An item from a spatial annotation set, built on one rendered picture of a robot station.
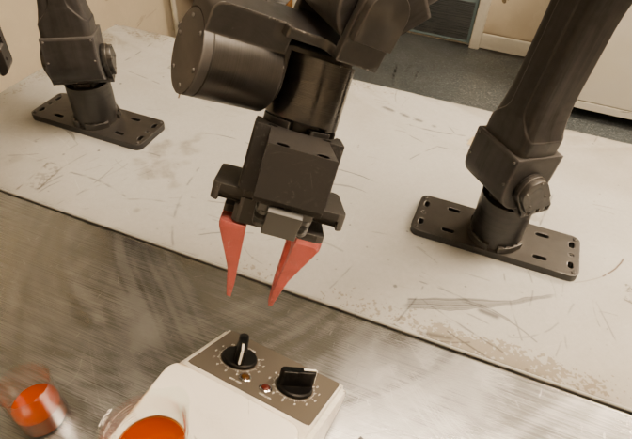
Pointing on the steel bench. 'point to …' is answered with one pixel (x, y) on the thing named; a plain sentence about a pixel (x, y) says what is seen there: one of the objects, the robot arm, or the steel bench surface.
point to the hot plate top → (223, 409)
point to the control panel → (265, 367)
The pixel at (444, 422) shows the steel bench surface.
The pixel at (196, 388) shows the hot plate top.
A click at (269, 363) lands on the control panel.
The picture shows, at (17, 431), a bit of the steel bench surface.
